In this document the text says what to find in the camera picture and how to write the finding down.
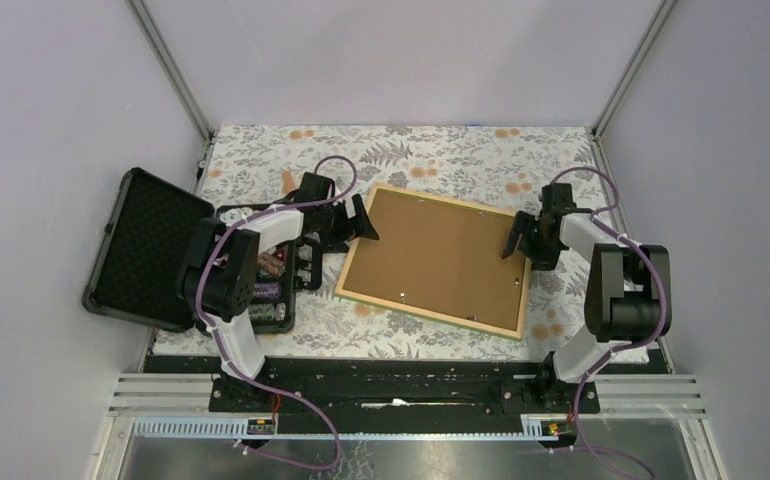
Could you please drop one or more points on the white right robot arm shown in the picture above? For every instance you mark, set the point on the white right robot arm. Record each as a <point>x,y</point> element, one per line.
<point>627,295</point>

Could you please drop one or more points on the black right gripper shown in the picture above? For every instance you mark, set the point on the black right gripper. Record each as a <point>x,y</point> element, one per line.
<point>522,224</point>

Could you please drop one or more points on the floral patterned tablecloth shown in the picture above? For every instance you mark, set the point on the floral patterned tablecloth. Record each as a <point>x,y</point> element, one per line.
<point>502,167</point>

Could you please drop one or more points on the brown cardboard backing board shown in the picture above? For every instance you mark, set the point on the brown cardboard backing board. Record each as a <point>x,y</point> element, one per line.
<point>438,258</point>

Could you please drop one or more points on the aluminium cable tray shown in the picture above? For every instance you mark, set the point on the aluminium cable tray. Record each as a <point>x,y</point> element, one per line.
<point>177,405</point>

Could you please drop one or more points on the black poker chip case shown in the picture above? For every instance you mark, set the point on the black poker chip case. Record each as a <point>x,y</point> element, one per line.
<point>134,277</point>

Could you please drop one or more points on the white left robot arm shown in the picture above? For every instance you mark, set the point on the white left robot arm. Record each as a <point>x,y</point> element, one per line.
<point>219,271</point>

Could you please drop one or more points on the wooden picture frame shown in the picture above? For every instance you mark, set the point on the wooden picture frame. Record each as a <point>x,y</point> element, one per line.
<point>425,314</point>

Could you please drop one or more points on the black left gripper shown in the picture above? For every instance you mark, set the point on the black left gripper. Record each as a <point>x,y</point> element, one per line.
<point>357,226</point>

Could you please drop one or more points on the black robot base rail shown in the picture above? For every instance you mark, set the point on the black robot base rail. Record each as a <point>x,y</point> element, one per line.
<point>306,396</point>

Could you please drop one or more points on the tan wooden block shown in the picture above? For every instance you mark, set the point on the tan wooden block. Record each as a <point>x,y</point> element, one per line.
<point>288,182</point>

